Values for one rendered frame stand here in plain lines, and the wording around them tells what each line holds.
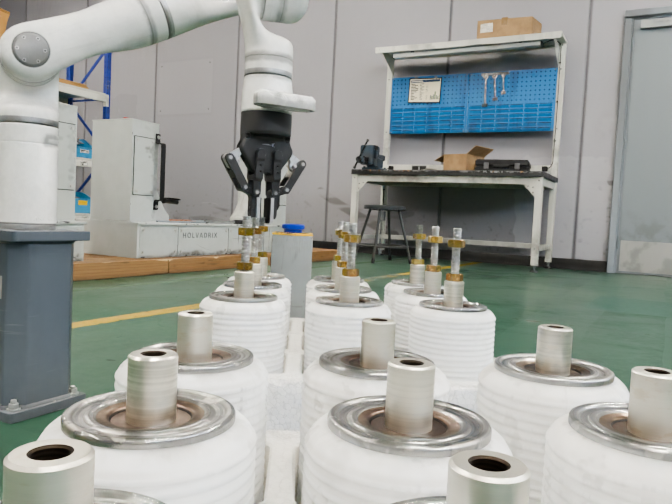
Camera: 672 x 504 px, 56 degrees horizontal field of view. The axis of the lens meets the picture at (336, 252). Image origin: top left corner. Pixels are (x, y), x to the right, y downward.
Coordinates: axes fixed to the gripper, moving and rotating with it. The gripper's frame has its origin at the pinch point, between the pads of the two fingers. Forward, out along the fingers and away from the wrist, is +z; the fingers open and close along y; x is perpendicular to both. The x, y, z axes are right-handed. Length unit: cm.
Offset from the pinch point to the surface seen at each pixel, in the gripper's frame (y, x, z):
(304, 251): -12.2, -9.0, 6.6
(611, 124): -416, -247, -86
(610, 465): 14, 69, 10
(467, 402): -6.4, 38.9, 18.6
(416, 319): -5.1, 31.4, 11.2
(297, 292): -11.4, -9.4, 13.7
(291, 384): 9.5, 30.5, 17.4
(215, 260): -89, -264, 30
